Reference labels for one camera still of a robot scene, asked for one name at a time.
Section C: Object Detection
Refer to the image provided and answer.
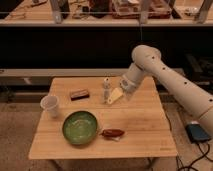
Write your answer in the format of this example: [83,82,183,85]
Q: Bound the white gripper wrist block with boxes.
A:
[107,76,135,104]

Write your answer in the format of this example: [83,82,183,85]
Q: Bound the green ceramic bowl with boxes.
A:
[62,111,98,145]

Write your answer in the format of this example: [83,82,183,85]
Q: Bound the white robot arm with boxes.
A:
[107,45,213,136]

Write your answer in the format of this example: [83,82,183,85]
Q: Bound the brown chocolate bar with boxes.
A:
[70,89,90,101]

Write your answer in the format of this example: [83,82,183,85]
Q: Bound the wooden table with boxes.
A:
[29,77,177,159]

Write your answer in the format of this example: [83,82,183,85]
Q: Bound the red chili pepper toy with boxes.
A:
[101,129,124,141]

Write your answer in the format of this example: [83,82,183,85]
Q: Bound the blue black box on floor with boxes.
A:
[185,124,211,143]

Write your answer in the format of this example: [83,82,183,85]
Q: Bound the wooden shelf bench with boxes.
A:
[0,0,213,27]

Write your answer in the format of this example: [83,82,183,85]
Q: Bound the black floor cable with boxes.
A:
[175,141,213,171]

